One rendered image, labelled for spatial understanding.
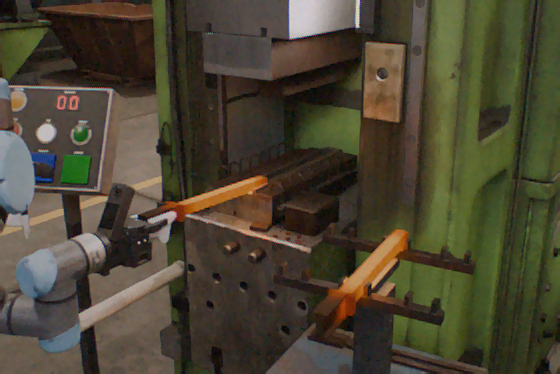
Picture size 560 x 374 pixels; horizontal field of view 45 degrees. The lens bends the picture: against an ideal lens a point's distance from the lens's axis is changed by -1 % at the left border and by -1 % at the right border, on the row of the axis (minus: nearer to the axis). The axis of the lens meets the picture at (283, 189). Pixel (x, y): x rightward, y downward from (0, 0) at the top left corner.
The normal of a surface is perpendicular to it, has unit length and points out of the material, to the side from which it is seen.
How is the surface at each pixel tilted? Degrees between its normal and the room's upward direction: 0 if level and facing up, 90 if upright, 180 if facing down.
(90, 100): 60
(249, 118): 90
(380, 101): 90
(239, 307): 90
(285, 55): 90
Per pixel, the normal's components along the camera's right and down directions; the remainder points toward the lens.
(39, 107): -0.15, -0.18
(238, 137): 0.82, 0.19
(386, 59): -0.57, 0.28
